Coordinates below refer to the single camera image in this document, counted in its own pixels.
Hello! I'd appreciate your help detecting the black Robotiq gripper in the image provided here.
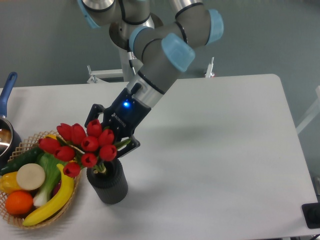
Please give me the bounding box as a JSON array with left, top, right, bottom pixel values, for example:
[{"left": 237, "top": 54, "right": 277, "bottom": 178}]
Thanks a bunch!
[{"left": 84, "top": 83, "right": 151, "bottom": 159}]

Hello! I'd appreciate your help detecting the red tulip bouquet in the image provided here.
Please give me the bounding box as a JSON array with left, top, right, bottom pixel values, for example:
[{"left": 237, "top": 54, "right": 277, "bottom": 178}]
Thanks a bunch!
[{"left": 38, "top": 119, "right": 126, "bottom": 178}]

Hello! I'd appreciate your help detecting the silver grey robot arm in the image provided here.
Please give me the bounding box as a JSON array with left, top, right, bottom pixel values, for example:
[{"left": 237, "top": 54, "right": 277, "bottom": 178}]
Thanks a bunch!
[{"left": 78, "top": 0, "right": 224, "bottom": 157}]

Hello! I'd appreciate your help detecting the dark grey ribbed vase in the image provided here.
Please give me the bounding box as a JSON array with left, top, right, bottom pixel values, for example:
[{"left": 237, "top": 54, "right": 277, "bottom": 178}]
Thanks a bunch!
[{"left": 86, "top": 159, "right": 128, "bottom": 205}]

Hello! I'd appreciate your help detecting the yellow lemon squash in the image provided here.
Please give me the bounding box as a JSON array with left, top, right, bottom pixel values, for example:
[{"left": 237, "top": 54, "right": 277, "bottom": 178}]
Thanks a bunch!
[{"left": 45, "top": 134, "right": 57, "bottom": 140}]

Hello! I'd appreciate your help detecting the green bok choy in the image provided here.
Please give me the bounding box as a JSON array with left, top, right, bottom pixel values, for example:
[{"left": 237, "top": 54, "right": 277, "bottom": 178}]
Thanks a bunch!
[{"left": 33, "top": 152, "right": 67, "bottom": 208}]

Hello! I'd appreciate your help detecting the yellow banana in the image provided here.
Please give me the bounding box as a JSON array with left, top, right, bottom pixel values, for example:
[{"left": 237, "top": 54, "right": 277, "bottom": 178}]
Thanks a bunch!
[{"left": 22, "top": 163, "right": 75, "bottom": 227}]

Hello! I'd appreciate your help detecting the woven wicker basket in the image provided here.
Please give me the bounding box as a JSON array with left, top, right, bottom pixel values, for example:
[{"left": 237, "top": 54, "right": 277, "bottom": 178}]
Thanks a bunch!
[{"left": 0, "top": 130, "right": 82, "bottom": 230}]

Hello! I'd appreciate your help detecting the green cucumber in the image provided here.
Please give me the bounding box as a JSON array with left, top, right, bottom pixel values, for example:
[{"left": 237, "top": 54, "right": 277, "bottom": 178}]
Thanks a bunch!
[{"left": 0, "top": 147, "right": 44, "bottom": 176}]

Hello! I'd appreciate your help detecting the beige round disc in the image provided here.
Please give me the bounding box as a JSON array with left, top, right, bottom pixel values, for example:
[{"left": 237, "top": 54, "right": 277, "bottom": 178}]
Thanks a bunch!
[{"left": 16, "top": 163, "right": 46, "bottom": 191}]

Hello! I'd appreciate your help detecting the yellow bell pepper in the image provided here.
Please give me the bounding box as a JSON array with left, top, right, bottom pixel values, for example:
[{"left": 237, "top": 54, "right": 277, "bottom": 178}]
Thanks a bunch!
[{"left": 0, "top": 171, "right": 23, "bottom": 194}]

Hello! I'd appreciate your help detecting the orange fruit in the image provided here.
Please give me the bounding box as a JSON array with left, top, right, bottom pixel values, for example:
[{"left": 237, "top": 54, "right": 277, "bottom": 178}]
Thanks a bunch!
[{"left": 5, "top": 190, "right": 34, "bottom": 215}]

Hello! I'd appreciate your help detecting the black device at edge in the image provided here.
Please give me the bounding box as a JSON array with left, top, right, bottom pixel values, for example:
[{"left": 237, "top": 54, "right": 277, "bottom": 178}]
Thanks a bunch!
[{"left": 301, "top": 202, "right": 320, "bottom": 229}]

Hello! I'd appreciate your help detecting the blue handled saucepan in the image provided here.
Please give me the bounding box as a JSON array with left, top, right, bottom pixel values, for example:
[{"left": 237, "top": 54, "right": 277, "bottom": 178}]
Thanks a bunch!
[{"left": 0, "top": 72, "right": 22, "bottom": 169}]

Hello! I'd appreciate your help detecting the white frame at right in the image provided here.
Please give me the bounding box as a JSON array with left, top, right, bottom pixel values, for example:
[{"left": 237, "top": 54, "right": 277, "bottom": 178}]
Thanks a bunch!
[{"left": 295, "top": 86, "right": 320, "bottom": 135}]

